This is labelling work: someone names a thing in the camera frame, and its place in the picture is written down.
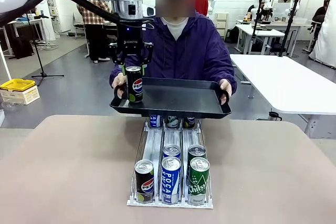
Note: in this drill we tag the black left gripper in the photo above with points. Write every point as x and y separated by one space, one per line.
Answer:
130 35

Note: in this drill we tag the black Pepsi can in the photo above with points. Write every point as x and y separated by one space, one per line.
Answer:
134 85
144 182
189 123

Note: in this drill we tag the black plastic serving tray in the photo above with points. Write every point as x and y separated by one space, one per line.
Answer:
181 98

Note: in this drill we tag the person's right forearm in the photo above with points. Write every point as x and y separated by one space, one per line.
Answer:
113 74

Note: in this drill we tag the person's left forearm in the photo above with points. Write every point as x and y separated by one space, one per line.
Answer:
229 77

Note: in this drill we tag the person in plaid shirt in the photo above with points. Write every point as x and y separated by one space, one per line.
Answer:
97 40

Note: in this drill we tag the person in purple jacket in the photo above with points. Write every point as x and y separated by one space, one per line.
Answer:
189 51

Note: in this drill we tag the seated person in black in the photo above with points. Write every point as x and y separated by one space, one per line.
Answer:
319 14

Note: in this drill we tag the person's right hand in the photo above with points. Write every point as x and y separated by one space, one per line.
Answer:
119 81

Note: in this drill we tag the person's left hand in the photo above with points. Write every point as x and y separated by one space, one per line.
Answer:
227 86

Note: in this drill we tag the blue Pocari Sweat can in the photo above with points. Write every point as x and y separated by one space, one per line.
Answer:
172 151
170 182
155 121

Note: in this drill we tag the white can dispenser rack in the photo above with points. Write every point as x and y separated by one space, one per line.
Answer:
172 136

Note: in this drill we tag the black tripod stand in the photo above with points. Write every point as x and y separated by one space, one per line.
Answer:
39 58

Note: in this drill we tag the white drawer cart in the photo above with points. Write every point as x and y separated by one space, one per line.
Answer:
222 24

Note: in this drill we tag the cluttered white side table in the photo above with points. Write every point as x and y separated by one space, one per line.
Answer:
29 20

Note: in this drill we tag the black box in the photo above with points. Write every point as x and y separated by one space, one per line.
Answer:
22 47

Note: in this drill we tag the white plastic crate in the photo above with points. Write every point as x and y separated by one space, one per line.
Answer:
26 96

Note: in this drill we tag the yellow plastic crate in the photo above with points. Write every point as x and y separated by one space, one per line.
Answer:
17 83

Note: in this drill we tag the clear plastic container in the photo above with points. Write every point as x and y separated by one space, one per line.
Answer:
11 105

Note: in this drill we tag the white background desk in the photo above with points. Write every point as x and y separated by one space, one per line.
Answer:
283 24
262 31

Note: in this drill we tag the white background robot arms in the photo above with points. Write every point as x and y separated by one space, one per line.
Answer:
267 6

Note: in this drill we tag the large white table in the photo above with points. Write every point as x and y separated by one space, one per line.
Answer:
283 82

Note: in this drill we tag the white curtain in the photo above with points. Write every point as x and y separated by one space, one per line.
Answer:
328 40

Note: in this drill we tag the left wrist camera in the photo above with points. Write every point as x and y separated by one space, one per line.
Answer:
149 11

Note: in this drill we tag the black camera pole stand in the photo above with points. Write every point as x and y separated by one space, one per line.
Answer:
256 30
288 27

